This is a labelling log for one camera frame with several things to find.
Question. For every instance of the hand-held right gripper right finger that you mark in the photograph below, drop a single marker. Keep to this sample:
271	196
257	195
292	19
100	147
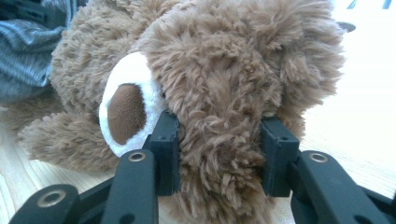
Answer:
277	161

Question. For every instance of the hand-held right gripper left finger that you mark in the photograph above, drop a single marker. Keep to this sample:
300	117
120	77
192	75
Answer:
166	161

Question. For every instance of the brown plush teddy bear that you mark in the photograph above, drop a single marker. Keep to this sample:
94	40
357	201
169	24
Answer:
224	77

